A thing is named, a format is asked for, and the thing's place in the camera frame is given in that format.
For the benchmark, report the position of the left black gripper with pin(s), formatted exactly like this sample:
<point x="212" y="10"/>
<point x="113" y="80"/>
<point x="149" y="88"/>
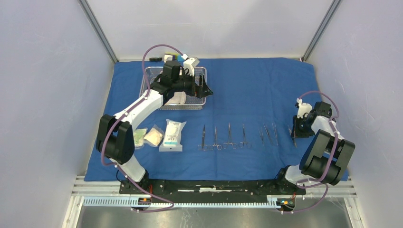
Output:
<point x="199" y="91"/>

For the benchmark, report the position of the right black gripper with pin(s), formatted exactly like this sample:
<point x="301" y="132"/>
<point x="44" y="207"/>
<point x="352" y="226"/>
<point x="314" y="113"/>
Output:
<point x="295" y="132"/>

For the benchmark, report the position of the steel scalpel handle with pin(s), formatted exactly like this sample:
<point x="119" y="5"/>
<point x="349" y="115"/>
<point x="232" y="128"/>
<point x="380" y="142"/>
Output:
<point x="292" y="136"/>

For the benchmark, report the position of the steel toothed tissue forceps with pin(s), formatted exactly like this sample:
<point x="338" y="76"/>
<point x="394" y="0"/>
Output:
<point x="268" y="134"/>

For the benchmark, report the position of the metal mesh tray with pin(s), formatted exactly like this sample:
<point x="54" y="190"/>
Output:
<point x="190" y="103"/>

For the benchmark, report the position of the steel needle holder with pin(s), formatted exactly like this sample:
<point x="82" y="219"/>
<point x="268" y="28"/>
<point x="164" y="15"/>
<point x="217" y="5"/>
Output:
<point x="244" y="143"/>

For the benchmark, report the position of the steel surgical scissors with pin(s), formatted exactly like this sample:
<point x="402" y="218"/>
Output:
<point x="203" y="146"/>

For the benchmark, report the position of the steel ring-handled forceps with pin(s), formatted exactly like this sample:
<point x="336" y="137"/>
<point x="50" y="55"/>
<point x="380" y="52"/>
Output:
<point x="215" y="144"/>

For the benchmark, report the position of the white sterile packet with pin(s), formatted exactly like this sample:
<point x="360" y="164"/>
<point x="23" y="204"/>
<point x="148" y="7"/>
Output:
<point x="172" y="137"/>

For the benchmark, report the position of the steel hemostat forceps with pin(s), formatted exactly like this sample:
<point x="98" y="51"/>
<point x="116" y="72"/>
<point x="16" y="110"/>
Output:
<point x="229" y="143"/>

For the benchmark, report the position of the beige gauze packet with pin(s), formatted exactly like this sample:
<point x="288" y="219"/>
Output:
<point x="154" y="136"/>

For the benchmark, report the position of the green sterile packet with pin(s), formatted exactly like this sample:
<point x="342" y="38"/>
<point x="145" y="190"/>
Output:
<point x="139" y="135"/>

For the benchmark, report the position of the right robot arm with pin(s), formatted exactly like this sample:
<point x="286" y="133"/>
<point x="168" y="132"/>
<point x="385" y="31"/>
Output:
<point x="326" y="159"/>

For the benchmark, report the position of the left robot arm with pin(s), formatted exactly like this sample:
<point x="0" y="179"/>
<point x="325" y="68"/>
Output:
<point x="115" y="139"/>

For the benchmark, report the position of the cyan blue block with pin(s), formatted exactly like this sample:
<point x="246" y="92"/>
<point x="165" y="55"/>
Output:
<point x="180" y="58"/>

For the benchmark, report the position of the white and yellow block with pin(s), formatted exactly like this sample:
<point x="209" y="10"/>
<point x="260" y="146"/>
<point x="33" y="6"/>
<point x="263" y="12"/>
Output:
<point x="170" y="57"/>

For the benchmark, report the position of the small black block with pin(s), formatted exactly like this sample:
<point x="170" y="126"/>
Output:
<point x="155" y="59"/>

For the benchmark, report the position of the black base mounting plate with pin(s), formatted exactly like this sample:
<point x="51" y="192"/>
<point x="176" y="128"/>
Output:
<point x="225" y="191"/>

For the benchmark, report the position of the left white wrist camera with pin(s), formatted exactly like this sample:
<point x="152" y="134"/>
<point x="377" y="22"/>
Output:
<point x="190" y="64"/>

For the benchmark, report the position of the slotted cable duct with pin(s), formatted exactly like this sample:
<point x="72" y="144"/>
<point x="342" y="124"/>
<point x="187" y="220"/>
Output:
<point x="142" y="202"/>

